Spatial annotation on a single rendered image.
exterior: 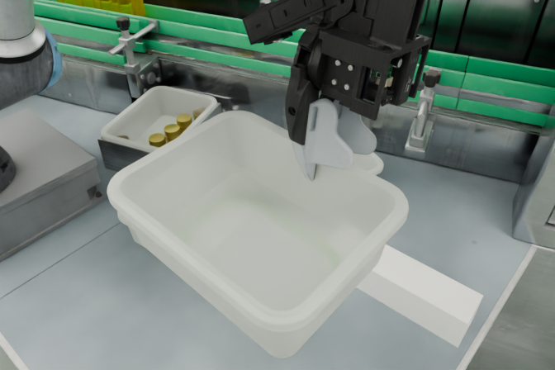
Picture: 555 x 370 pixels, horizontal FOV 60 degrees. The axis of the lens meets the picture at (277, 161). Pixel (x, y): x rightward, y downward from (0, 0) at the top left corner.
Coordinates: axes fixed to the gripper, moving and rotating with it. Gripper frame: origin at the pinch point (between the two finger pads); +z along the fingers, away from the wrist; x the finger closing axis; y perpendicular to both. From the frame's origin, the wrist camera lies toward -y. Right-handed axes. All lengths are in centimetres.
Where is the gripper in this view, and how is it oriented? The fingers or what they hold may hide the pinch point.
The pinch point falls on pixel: (309, 163)
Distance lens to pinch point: 46.6
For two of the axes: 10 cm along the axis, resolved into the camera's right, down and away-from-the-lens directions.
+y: 7.6, 4.1, -5.0
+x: 6.4, -3.4, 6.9
